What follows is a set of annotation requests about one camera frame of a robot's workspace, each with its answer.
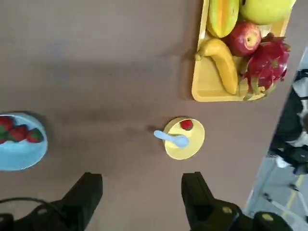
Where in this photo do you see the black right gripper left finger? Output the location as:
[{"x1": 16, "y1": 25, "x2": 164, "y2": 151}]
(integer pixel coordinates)
[{"x1": 0, "y1": 172, "x2": 103, "y2": 231}]

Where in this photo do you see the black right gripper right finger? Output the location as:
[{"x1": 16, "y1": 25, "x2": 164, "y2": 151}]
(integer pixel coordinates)
[{"x1": 181, "y1": 171, "x2": 295, "y2": 231}]

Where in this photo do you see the light blue spoon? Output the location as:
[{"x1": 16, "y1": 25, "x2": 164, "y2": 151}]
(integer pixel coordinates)
[{"x1": 154, "y1": 130, "x2": 190, "y2": 147}]

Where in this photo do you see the yellow bowl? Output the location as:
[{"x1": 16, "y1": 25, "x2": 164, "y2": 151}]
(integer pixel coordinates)
[{"x1": 163, "y1": 116, "x2": 205, "y2": 160}]

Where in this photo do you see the blue bowl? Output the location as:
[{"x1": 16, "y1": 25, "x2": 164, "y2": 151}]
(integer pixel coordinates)
[{"x1": 0, "y1": 112, "x2": 49, "y2": 171}]

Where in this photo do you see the yellow tray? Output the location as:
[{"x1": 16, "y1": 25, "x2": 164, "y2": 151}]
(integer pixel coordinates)
[{"x1": 191, "y1": 0, "x2": 293, "y2": 103}]

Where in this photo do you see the person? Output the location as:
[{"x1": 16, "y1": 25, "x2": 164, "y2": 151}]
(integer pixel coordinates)
[{"x1": 268, "y1": 69, "x2": 308, "y2": 175}]

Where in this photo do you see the yellow banana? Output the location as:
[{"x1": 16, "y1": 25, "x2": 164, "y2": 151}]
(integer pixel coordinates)
[{"x1": 194, "y1": 38, "x2": 239, "y2": 95}]

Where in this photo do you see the red dragon fruit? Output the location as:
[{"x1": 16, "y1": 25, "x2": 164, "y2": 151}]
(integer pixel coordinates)
[{"x1": 242, "y1": 33, "x2": 291, "y2": 101}]

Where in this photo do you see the red apple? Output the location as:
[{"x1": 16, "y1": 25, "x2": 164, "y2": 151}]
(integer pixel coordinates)
[{"x1": 227, "y1": 21, "x2": 262, "y2": 57}]

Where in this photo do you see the yellow star fruit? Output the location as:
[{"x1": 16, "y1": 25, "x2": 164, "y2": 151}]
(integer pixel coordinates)
[{"x1": 206, "y1": 0, "x2": 240, "y2": 39}]

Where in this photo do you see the yellow-green apple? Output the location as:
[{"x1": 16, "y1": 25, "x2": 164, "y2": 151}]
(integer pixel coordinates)
[{"x1": 239, "y1": 0, "x2": 297, "y2": 26}]

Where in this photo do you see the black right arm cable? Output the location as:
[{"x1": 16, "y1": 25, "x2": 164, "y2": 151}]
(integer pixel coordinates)
[{"x1": 0, "y1": 197, "x2": 47, "y2": 205}]

